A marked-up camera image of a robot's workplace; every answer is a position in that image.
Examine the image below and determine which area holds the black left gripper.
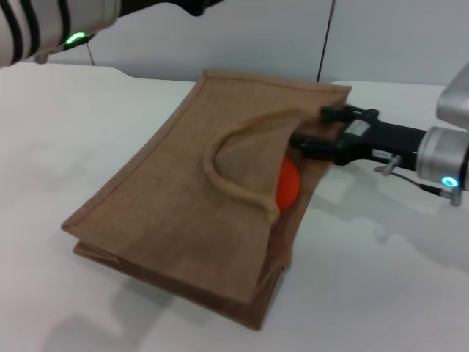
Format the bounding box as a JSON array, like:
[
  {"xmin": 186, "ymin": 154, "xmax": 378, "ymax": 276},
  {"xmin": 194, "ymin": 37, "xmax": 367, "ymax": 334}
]
[{"xmin": 117, "ymin": 0, "xmax": 225, "ymax": 18}]

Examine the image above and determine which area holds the brown jute handbag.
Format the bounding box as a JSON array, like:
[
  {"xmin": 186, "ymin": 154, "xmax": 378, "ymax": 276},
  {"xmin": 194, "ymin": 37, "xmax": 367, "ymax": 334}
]
[{"xmin": 60, "ymin": 70, "xmax": 353, "ymax": 324}]

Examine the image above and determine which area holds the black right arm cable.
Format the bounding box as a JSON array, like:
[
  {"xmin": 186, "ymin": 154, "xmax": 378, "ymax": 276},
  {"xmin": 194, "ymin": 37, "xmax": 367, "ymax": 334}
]
[{"xmin": 396, "ymin": 171, "xmax": 454, "ymax": 195}]

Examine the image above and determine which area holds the silver wing screw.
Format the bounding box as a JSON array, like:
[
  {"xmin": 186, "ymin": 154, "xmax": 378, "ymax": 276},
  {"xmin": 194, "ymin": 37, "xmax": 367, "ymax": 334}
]
[{"xmin": 373, "ymin": 155, "xmax": 405, "ymax": 177}]

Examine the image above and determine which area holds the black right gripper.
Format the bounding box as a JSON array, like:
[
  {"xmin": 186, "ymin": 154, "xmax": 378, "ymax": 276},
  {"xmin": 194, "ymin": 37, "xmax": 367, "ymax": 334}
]
[{"xmin": 289, "ymin": 105, "xmax": 429, "ymax": 172}]

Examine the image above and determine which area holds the orange fruit with stem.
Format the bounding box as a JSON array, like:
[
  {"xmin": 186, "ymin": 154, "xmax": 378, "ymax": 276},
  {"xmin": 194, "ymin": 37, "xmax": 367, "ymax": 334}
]
[{"xmin": 273, "ymin": 155, "xmax": 303, "ymax": 218}]

